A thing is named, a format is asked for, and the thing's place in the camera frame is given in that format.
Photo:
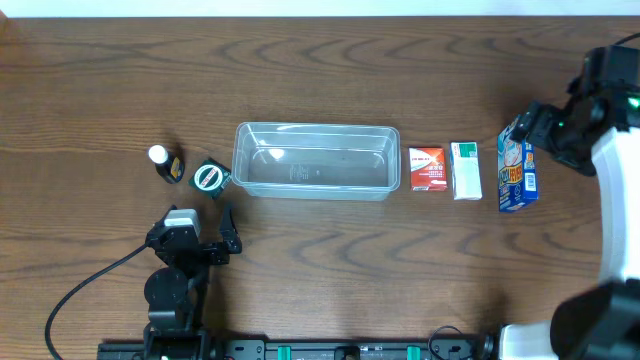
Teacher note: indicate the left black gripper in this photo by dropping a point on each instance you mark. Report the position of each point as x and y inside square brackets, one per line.
[201, 251]

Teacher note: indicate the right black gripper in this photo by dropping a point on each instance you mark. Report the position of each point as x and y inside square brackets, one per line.
[528, 123]

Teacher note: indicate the blue cooling patch box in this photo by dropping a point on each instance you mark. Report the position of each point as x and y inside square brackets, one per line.
[517, 180]

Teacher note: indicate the white green medicine box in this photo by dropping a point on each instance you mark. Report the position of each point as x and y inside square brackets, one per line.
[465, 171]

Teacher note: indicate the red medicine box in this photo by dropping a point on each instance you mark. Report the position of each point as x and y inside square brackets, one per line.
[427, 169]

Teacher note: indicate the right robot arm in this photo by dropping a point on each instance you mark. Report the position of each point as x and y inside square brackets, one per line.
[603, 322]

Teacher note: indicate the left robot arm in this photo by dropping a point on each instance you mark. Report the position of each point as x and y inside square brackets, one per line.
[176, 293]

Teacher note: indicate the clear plastic container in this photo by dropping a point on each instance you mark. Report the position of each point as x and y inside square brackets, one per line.
[317, 161]

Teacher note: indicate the green Zam-Buk ointment box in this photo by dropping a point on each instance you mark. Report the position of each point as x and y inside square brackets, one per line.
[211, 178]

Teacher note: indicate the dark syrup bottle white cap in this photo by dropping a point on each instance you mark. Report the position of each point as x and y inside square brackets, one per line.
[167, 165]

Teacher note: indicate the black mounting rail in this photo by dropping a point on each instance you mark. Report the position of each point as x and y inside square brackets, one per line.
[455, 348]

